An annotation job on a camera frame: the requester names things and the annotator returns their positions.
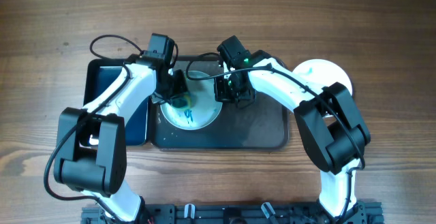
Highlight green yellow sponge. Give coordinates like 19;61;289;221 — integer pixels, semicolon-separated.
170;92;192;110

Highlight white plate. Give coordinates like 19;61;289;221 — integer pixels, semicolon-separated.
160;78;222;130
292;59;353;95

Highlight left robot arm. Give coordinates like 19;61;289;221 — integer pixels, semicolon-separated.
44;33;191;223

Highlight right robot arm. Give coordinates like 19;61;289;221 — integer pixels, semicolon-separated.
215;36;371;223

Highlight brown serving tray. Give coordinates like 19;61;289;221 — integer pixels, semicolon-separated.
147;57;290;151

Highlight black water-filled tray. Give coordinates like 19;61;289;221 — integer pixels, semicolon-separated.
83;59;150;146

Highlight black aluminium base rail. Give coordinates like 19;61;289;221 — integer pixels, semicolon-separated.
80;201;385;224

